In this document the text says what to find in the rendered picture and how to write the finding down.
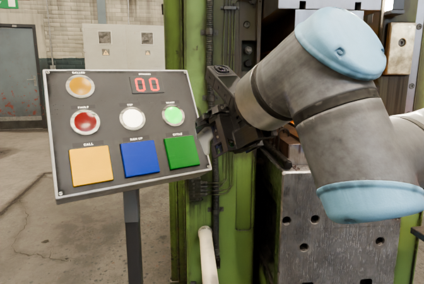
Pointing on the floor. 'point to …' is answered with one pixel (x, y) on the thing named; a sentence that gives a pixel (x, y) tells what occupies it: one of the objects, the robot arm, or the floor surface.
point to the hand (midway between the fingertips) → (202, 132)
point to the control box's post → (133, 235)
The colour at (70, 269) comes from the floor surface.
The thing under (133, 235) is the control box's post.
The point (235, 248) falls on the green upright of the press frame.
